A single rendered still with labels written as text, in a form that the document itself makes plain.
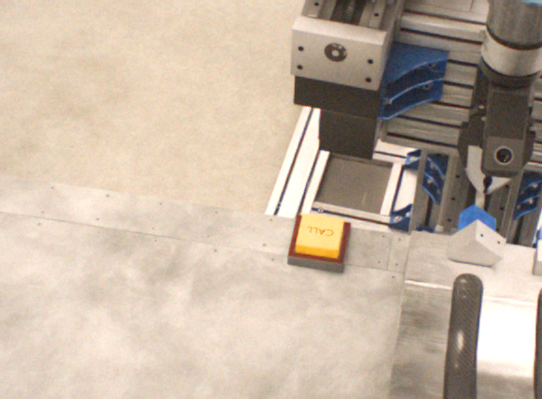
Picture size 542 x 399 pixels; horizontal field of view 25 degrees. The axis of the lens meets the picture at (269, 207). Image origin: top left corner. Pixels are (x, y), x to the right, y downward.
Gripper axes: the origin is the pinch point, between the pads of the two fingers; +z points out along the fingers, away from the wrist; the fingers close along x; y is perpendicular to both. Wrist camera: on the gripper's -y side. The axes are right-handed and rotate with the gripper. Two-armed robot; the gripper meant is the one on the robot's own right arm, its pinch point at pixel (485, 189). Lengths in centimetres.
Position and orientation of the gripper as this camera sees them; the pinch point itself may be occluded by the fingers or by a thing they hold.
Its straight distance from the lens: 157.3
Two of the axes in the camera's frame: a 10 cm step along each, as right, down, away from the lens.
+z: -0.2, 6.7, 7.4
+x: -9.8, -1.5, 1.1
